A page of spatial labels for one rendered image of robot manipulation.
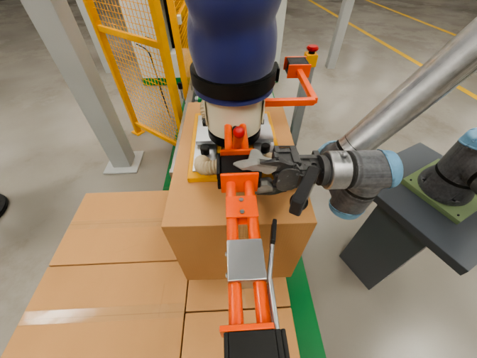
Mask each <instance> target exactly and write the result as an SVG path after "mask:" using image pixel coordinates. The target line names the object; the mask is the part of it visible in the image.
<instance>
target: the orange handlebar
mask: <svg viewBox="0 0 477 358"><path fill-rule="evenodd" d="M296 75H297V77H298V79H299V81H300V83H301V85H302V87H303V89H304V91H305V93H306V95H307V97H287V98H266V99H265V107H290V106H314V104H316V103H317V100H318V97H317V95H316V93H315V91H314V90H313V88H312V86H311V84H310V83H309V80H308V79H307V77H306V75H305V73H304V72H303V70H302V69H297V72H296ZM239 126H242V127H243V128H244V130H245V135H244V137H243V143H242V146H241V149H242V148H249V145H248V135H247V129H246V125H245V124H240V125H239ZM224 145H225V149H233V136H232V126H231V125H230V124H225V125H224ZM243 185H244V193H245V196H236V184H235V182H232V181H229V182H227V183H226V238H227V240H234V239H239V231H238V225H241V224H247V225H248V238H249V239H260V238H261V234H260V228H259V222H258V217H259V215H258V205H257V199H256V195H255V190H254V184H253V181H250V180H247V181H246V182H245V183H244V184H243ZM253 294H254V301H255V309H256V323H262V322H272V321H271V315H270V305H269V299H268V289H267V283H266V281H256V282H254V283H253ZM228 302H229V325H238V324H243V301H242V289H241V283H237V282H234V283H228Z"/></svg>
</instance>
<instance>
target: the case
mask: <svg viewBox="0 0 477 358"><path fill-rule="evenodd" d="M200 103H201V102H188V105H187V111H186V115H185V120H184V124H183V128H182V133H181V137H180V143H179V147H178V150H177V156H176V160H175V166H174V169H173V173H172V179H171V182H170V189H169V192H168V198H167V202H166V205H165V211H164V215H163V220H162V224H161V228H162V230H163V232H164V234H165V236H166V238H167V240H168V242H169V244H170V246H171V249H172V251H173V253H174V255H175V257H176V259H177V261H178V263H179V265H180V267H181V269H182V271H183V273H184V275H185V277H186V279H187V280H207V279H227V278H226V273H227V257H226V255H225V252H226V242H227V238H226V193H225V192H223V193H222V192H221V189H218V185H217V181H212V182H194V183H189V182H188V181H187V174H188V168H189V161H190V151H191V145H192V134H193V128H194V117H195V114H200V113H201V112H200V111H201V110H200ZM265 112H270V117H271V119H272V123H273V128H274V131H275V135H276V139H277V142H278V145H279V146H294V142H293V140H292V135H291V133H290V128H289V125H288V122H287V118H286V116H285V111H284V109H283V107H265ZM296 190H297V188H295V189H293V190H288V191H287V192H281V193H279V194H276V195H257V194H255V195H256V199H257V205H258V215H259V217H258V222H259V228H260V234H261V239H262V242H263V250H264V258H265V268H266V271H267V274H268V259H269V251H270V231H271V225H272V222H273V219H276V220H277V229H276V241H275V248H274V257H273V274H272V278H277V277H291V275H292V273H293V271H294V270H295V267H296V265H297V263H298V261H299V260H300V257H301V255H302V253H303V251H304V250H305V247H306V245H307V243H308V241H309V238H310V237H311V235H312V233H313V231H314V228H315V227H316V225H317V219H316V217H315V213H314V210H313V206H312V203H311V200H310V197H309V198H308V206H307V207H306V208H305V209H304V210H303V211H302V213H301V215H300V216H299V217H298V216H296V215H293V214H291V213H289V209H290V198H291V196H292V195H293V194H294V193H295V192H296ZM238 239H248V225H247V224H241V225H238Z"/></svg>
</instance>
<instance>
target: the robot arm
mask: <svg viewBox="0 0 477 358"><path fill-rule="evenodd" d="M476 72H477V17H475V18H474V19H473V20H472V22H470V23H469V24H468V25H467V26H466V27H465V28H464V29H462V30H461V31H460V32H459V33H458V34H457V35H455V36H454V37H453V38H452V39H451V40H450V41H449V42H448V43H447V44H446V45H445V46H444V47H442V48H441V49H440V50H439V51H438V52H437V53H435V54H434V55H433V56H432V57H431V58H430V59H428V61H427V62H426V63H425V64H423V65H422V66H421V67H420V68H419V69H418V70H417V71H415V72H414V73H413V74H412V75H411V76H410V77H408V78H407V79H406V80H405V81H404V82H403V83H402V84H401V85H400V86H399V87H398V88H397V89H395V90H394V91H393V92H392V93H391V94H389V95H388V96H387V97H386V98H385V99H384V100H383V101H382V102H381V103H380V104H379V105H378V106H377V107H375V108H374V109H373V110H372V111H371V112H370V113H368V114H367V115H366V116H365V117H364V118H363V119H362V120H360V121H359V123H357V124H356V125H355V126H354V127H353V128H352V129H351V130H350V131H348V132H347V133H346V134H345V135H344V136H342V137H341V138H340V139H338V140H337V141H328V142H326V143H324V144H323V145H322V146H320V147H319V149H318V151H312V154H309V155H299V153H298V151H297V148H296V146H274V148H273V154H272V158H267V157H265V156H263V155H262V153H261V152H260V151H259V150H257V149H251V151H250V153H249V157H248V159H246V160H241V161H237V162H234V164H233V166H235V167H237V168H238V169H240V170H251V171H260V172H262V173H264V174H268V175H269V174H272V175H273V179H274V180H272V178H270V177H264V178H261V187H260V188H258V190H257V191H256V192H255V194H257V195H276V194H279V193H281V192H287V191H288V190H293V189H295V188H297V190H296V192H295V193H294V194H293V195H292V196H291V198H290V209H289V213H291V214H293V215H296V216H298V217H299V216H300V215H301V213H302V211H303V210H304V209H305V208H306V207H307V206H308V198H309V196H310V194H311V192H312V190H313V187H314V185H315V183H316V184H317V185H321V186H322V187H323V188H324V189H326V190H329V192H330V194H331V198H330V199H329V208H330V210H331V211H332V212H333V213H334V214H335V215H336V216H337V217H340V218H342V219H348V220H351V219H356V218H358V217H360V216H361V215H362V214H363V213H364V212H365V211H366V208H367V207H368V206H369V205H370V204H371V203H372V201H373V200H374V199H375V197H376V196H377V195H378V194H379V192H380V191H381V190H382V189H383V188H387V189H391V188H394V187H396V186H398V185H399V184H400V182H401V180H402V177H403V164H402V161H401V159H400V157H399V156H398V154H396V153H395V152H394V151H390V150H381V149H377V150H375V149H376V148H377V147H379V146H380V145H381V144H382V143H384V142H385V141H387V140H388V139H389V138H390V137H391V136H393V135H394V134H396V133H397V132H398V131H399V130H401V129H402V128H403V127H405V126H406V125H408V124H409V123H410V122H411V121H413V120H414V119H416V118H417V117H418V116H419V115H420V114H422V113H423V112H425V111H426V110H427V109H429V108H430V107H431V106H432V105H434V104H435V103H436V102H438V101H439V100H440V99H441V98H443V97H444V96H446V95H447V94H448V93H450V92H451V91H452V90H453V89H455V88H456V87H458V86H459V85H460V84H461V83H462V82H464V81H465V80H467V79H468V78H469V77H470V76H472V75H473V74H474V73H476ZM286 147H289V148H286ZM272 182H273V183H272ZM417 182H418V185H419V187H420V188H421V190H422V191H423V192H424V193H425V194H426V195H427V196H429V197H430V198H432V199H433V200H435V201H437V202H440V203H442V204H444V205H449V206H455V207H458V206H463V205H466V204H468V203H469V202H470V201H472V199H473V198H474V196H475V194H477V127H476V128H472V129H469V130H468V131H467V132H466V133H465V134H464V135H463V136H461V137H460V138H459V139H458V141H457V142H456V143H455V144H454V145H453V146H452V147H451V148H450V149H449V150H448V151H447V152H446V153H445V155H444V156H443V157H442V158H441V159H440V160H439V161H438V163H437V164H435V165H432V166H430V167H428V168H426V169H424V170H423V171H422V172H421V173H420V174H419V176H418V178H417Z"/></svg>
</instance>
